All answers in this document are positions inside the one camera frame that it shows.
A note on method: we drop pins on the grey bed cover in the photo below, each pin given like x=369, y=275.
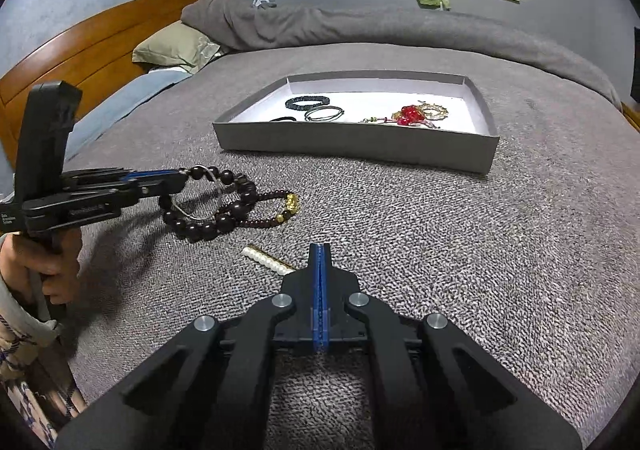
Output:
x=538, y=261

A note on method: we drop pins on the light blue pillow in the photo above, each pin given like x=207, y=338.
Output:
x=120, y=105

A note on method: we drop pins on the wooden tv stand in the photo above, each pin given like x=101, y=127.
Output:
x=631, y=111

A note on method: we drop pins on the green pillow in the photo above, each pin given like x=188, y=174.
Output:
x=177, y=45

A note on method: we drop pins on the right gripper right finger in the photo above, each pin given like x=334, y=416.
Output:
x=433, y=386

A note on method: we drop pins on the grey shallow cardboard box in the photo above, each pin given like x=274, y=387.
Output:
x=430, y=119

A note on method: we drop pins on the wooden headboard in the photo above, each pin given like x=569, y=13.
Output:
x=93, y=55

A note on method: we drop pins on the grey folded duvet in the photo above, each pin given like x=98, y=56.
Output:
x=238, y=25

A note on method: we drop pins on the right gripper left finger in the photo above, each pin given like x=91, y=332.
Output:
x=209, y=386

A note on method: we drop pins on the patterned sleeve forearm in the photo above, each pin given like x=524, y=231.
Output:
x=35, y=376

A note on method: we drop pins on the person's left hand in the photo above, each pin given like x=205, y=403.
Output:
x=21, y=256

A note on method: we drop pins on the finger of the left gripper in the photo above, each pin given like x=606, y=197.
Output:
x=150, y=174
x=155, y=188

